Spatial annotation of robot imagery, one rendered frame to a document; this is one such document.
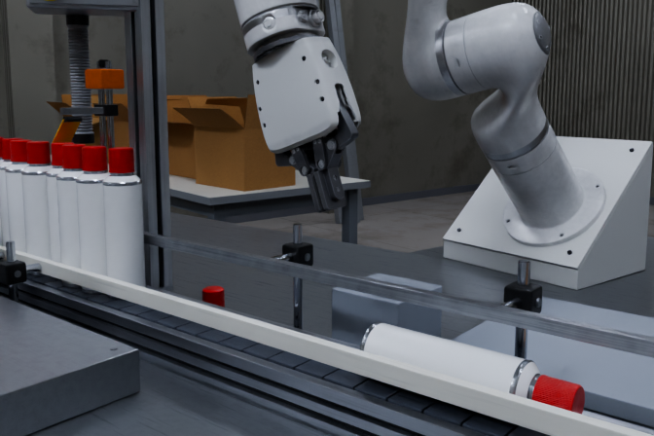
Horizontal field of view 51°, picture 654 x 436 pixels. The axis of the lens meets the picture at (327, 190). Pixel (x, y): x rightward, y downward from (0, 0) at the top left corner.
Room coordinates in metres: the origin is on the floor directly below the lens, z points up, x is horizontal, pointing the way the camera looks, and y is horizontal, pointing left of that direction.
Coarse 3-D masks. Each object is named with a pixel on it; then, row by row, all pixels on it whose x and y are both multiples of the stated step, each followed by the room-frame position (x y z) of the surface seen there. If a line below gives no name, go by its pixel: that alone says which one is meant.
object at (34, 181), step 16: (32, 144) 1.04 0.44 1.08; (48, 144) 1.06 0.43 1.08; (32, 160) 1.04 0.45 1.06; (48, 160) 1.06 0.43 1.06; (32, 176) 1.03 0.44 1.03; (32, 192) 1.03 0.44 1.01; (32, 208) 1.03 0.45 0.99; (32, 224) 1.03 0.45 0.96; (48, 224) 1.04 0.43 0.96; (32, 240) 1.04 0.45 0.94; (48, 240) 1.04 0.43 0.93; (48, 256) 1.04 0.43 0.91; (32, 272) 1.04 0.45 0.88
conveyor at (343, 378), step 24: (72, 288) 0.97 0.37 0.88; (144, 312) 0.86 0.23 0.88; (216, 336) 0.77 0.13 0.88; (312, 336) 0.77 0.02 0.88; (288, 360) 0.70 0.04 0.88; (312, 360) 0.70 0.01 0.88; (360, 384) 0.63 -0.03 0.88; (384, 384) 0.63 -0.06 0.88; (408, 408) 0.59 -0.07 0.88; (432, 408) 0.58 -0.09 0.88; (456, 408) 0.58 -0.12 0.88; (480, 432) 0.54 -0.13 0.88; (504, 432) 0.54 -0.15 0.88; (528, 432) 0.54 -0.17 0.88
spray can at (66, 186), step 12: (72, 144) 1.00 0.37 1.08; (84, 144) 1.00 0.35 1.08; (72, 156) 0.98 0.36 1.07; (72, 168) 0.98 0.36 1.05; (60, 180) 0.97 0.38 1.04; (72, 180) 0.97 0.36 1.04; (60, 192) 0.97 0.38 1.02; (72, 192) 0.97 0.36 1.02; (60, 204) 0.97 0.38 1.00; (72, 204) 0.97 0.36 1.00; (60, 216) 0.98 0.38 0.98; (72, 216) 0.97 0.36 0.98; (60, 228) 0.98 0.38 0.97; (72, 228) 0.97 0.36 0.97; (60, 240) 0.98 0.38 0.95; (72, 240) 0.97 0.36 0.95; (60, 252) 0.98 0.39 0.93; (72, 252) 0.97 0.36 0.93; (72, 264) 0.97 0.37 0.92
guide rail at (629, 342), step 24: (144, 240) 0.96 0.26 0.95; (168, 240) 0.92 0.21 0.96; (240, 264) 0.83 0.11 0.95; (264, 264) 0.81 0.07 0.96; (288, 264) 0.78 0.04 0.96; (360, 288) 0.72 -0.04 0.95; (384, 288) 0.70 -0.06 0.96; (408, 288) 0.68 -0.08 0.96; (456, 312) 0.64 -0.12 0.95; (480, 312) 0.63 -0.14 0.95; (504, 312) 0.61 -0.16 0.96; (528, 312) 0.60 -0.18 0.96; (576, 336) 0.57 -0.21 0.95; (600, 336) 0.56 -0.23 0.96; (624, 336) 0.54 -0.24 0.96; (648, 336) 0.54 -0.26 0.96
